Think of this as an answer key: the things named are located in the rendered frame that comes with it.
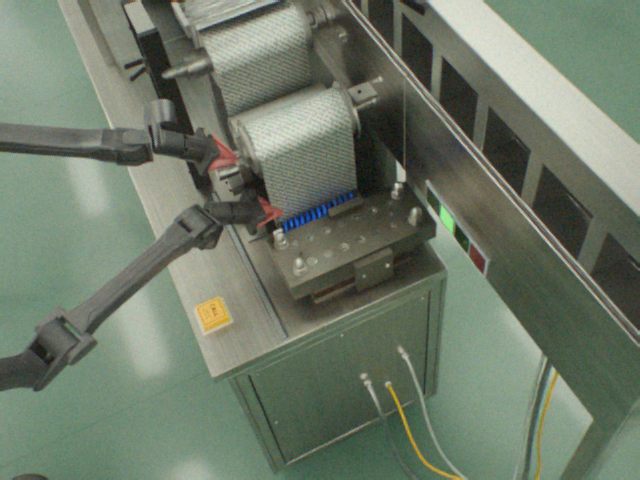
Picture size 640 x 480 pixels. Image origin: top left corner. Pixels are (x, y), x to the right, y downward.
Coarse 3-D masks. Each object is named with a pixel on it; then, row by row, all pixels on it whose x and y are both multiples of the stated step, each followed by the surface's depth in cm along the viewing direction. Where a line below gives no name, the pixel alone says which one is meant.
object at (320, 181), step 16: (320, 160) 166; (336, 160) 168; (352, 160) 171; (288, 176) 165; (304, 176) 167; (320, 176) 170; (336, 176) 173; (352, 176) 175; (272, 192) 167; (288, 192) 169; (304, 192) 172; (320, 192) 174; (336, 192) 177; (352, 192) 180; (288, 208) 174; (304, 208) 176
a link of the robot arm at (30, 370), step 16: (48, 336) 140; (64, 336) 141; (32, 352) 141; (48, 352) 144; (64, 352) 139; (0, 368) 130; (16, 368) 133; (32, 368) 137; (48, 368) 144; (0, 384) 130; (16, 384) 135; (32, 384) 139
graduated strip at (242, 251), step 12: (216, 192) 201; (228, 228) 193; (240, 240) 190; (240, 252) 188; (252, 264) 185; (252, 276) 183; (264, 288) 180; (264, 300) 178; (276, 312) 175; (276, 324) 173; (288, 336) 171
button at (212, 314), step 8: (200, 304) 177; (208, 304) 176; (216, 304) 176; (200, 312) 175; (208, 312) 175; (216, 312) 175; (224, 312) 174; (200, 320) 174; (208, 320) 173; (216, 320) 173; (224, 320) 174; (208, 328) 173
